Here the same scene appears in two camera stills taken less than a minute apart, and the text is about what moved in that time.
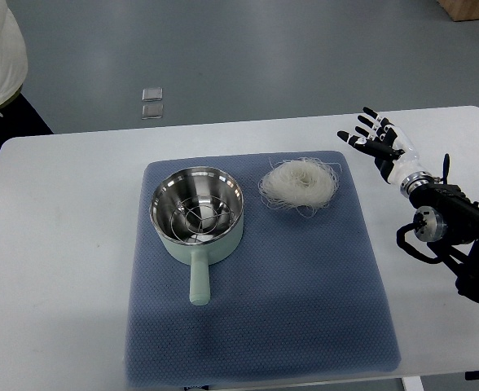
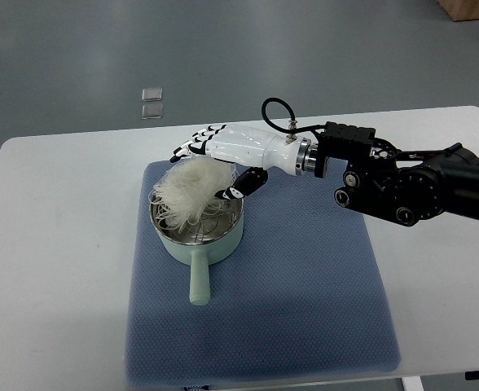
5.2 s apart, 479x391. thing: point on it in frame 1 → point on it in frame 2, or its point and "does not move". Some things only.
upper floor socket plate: [152, 94] does not move
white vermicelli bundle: [305, 184] → [186, 192]
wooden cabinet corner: [471, 10] does not move
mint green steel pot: [197, 214] does not move
